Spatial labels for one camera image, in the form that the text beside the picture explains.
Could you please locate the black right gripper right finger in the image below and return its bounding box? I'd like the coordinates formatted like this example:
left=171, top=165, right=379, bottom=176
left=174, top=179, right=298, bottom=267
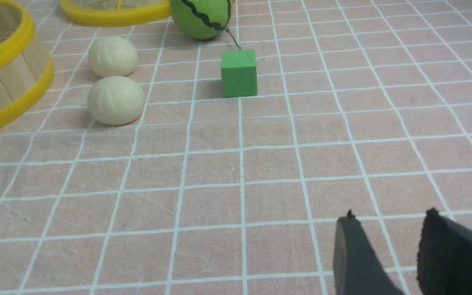
left=417, top=208, right=472, bottom=295

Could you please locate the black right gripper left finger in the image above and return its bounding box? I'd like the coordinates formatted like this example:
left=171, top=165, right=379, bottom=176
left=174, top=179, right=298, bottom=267
left=333, top=210, right=403, bottom=295

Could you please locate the white steamed bun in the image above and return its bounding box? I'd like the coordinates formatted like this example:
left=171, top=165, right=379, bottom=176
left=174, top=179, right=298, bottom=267
left=87, top=75, right=146, bottom=126
left=88, top=36, right=138, bottom=78

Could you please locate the yellow bamboo steamer lid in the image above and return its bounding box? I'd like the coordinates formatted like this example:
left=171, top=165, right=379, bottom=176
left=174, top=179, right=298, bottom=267
left=59, top=0, right=171, bottom=27

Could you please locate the bamboo steamer tray yellow rim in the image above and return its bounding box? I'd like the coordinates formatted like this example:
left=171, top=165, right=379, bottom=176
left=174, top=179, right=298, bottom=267
left=0, top=0, right=54, bottom=129

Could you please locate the pink checkered tablecloth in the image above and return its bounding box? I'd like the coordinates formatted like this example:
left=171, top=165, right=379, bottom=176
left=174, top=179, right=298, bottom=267
left=0, top=0, right=472, bottom=295

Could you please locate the green foam cube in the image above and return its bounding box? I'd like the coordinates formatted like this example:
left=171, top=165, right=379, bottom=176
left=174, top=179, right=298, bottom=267
left=221, top=49, right=257, bottom=98

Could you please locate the green toy watermelon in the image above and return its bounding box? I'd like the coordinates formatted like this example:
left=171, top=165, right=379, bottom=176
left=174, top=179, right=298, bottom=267
left=169, top=0, right=242, bottom=50

